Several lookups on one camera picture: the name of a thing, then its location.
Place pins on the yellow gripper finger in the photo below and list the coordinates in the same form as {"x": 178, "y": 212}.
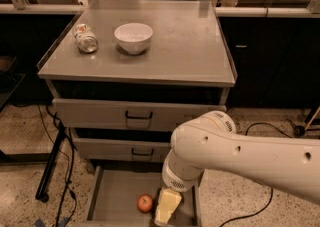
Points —
{"x": 168, "y": 202}

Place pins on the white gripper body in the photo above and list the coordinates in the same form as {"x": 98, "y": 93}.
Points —
{"x": 176, "y": 181}

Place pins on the red apple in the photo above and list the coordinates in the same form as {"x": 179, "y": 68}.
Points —
{"x": 145, "y": 203}

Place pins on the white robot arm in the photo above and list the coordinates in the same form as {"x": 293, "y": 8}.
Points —
{"x": 291, "y": 165}

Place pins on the bottom grey open drawer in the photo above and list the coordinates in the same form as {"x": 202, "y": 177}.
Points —
{"x": 113, "y": 198}

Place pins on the middle grey drawer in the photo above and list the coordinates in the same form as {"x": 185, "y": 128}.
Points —
{"x": 122, "y": 145}

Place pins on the grey drawer cabinet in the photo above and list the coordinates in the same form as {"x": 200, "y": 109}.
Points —
{"x": 187, "y": 61}

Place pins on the top grey drawer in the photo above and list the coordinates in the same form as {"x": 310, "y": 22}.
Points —
{"x": 125, "y": 115}

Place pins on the black metal stand leg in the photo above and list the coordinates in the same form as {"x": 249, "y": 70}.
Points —
{"x": 41, "y": 194}

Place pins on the wheeled cart base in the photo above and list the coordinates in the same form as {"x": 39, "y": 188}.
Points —
{"x": 310, "y": 123}

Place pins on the white ceramic bowl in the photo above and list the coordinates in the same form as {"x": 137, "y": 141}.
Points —
{"x": 134, "y": 38}

